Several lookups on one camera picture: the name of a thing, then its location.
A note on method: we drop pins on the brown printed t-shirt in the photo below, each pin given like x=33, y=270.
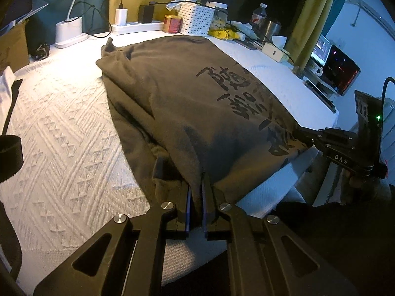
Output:
x=185, y=98

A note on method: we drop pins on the clear plastic bottle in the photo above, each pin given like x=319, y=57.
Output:
x=259, y=17

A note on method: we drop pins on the white mug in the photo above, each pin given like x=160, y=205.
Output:
x=314, y=68

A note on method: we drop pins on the crumpled plastic bag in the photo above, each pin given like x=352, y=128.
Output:
x=243, y=29

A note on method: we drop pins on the small stone figurine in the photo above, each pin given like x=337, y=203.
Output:
x=298, y=72

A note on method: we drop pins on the white charger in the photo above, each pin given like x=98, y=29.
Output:
x=121, y=17

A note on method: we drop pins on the white air conditioner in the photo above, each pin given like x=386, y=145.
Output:
x=370, y=4

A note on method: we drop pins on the person's right hand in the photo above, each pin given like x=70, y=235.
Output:
x=358, y=182

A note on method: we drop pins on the smartphone in clear case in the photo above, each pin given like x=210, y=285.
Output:
x=319, y=95

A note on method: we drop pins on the tissue box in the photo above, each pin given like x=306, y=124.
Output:
x=276, y=52

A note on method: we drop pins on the small black tangled item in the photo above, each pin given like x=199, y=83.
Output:
x=41, y=52

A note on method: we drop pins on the black computer case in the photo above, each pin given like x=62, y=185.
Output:
x=342, y=71

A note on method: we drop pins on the white perforated basket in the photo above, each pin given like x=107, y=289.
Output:
x=197, y=20

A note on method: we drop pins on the yellow snack packet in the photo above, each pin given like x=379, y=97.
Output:
x=223, y=34

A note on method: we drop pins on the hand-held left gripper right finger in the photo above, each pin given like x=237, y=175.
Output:
x=205, y=212

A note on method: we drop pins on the teal curtain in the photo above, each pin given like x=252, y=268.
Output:
x=55, y=0
x=339, y=0

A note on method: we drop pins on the clear jar with white lid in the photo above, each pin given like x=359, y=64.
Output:
x=221, y=14

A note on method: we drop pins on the cardboard box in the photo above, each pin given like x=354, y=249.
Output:
x=14, y=46

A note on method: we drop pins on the steel tumbler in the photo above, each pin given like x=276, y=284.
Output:
x=272, y=30

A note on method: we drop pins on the person's dark clothing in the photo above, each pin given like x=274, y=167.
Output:
x=339, y=237

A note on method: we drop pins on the white power strip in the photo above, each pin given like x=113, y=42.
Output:
x=135, y=27

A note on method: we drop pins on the red tin can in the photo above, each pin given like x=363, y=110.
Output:
x=172, y=24

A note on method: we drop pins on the dark smartphone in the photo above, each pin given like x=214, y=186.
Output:
x=249, y=44

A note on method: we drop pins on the white desk lamp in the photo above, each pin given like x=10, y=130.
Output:
x=69, y=32

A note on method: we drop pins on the black charger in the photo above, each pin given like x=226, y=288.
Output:
x=145, y=14

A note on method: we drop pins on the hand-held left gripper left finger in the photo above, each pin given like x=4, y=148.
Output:
x=188, y=209

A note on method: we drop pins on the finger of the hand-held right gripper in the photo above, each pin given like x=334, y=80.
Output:
x=311, y=134
x=321, y=148

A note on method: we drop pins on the computer monitor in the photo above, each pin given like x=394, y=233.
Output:
x=321, y=49

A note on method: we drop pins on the white garment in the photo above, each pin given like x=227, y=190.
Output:
x=6, y=92

